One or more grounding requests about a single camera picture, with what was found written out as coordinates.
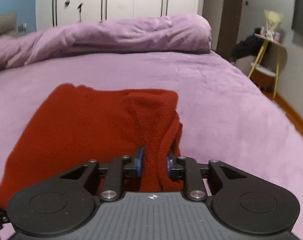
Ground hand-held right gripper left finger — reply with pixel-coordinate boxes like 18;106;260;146
59;147;145;202

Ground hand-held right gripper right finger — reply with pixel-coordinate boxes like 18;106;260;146
166;152;247;202

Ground red knit cardigan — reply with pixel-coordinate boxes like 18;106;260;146
0;83;184;208

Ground purple bed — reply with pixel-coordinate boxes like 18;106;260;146
0;50;303;240

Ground purple duvet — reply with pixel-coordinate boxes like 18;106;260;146
0;14;212;73

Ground black cloth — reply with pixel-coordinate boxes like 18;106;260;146
231;26;265;63

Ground round yellow-legged side table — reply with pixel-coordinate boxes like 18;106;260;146
248;34;288;100

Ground dark brown wooden pillar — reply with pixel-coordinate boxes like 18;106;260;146
217;0;244;53

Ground white wardrobe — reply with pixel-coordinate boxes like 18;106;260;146
36;0;204;32

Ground pink gift boxes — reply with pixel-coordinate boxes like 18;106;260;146
260;27;282;42

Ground cream wrapped bouquet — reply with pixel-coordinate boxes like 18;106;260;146
264;9;284;34

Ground grey padded headboard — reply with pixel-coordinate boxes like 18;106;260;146
0;11;18;41

